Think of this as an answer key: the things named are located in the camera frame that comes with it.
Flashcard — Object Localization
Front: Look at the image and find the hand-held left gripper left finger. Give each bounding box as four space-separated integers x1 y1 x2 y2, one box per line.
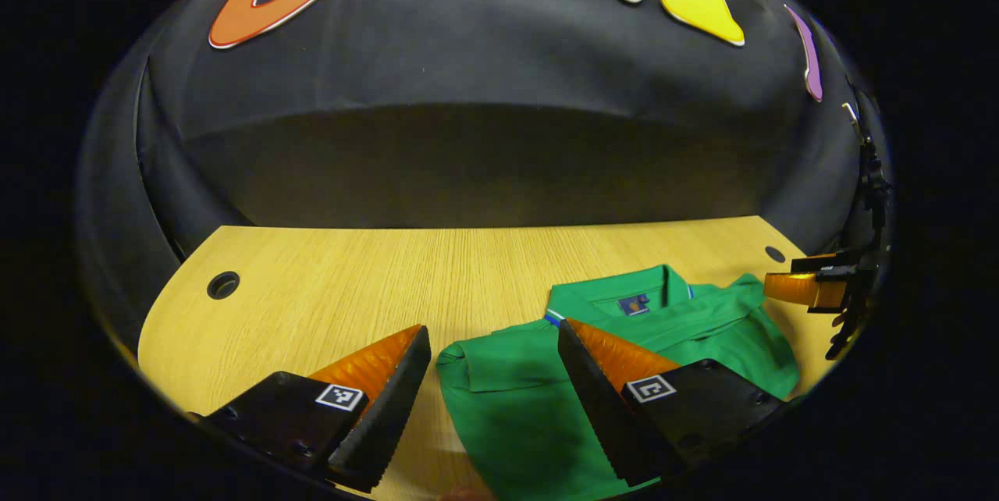
187 324 432 494

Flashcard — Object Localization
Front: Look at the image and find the black backdrop cloth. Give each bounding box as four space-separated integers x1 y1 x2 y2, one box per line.
74 0 891 361

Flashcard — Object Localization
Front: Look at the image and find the green T-shirt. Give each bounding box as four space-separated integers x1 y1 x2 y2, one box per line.
436 263 801 501

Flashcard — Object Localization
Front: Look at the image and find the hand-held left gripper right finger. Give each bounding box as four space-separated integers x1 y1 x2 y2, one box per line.
556 318 801 488

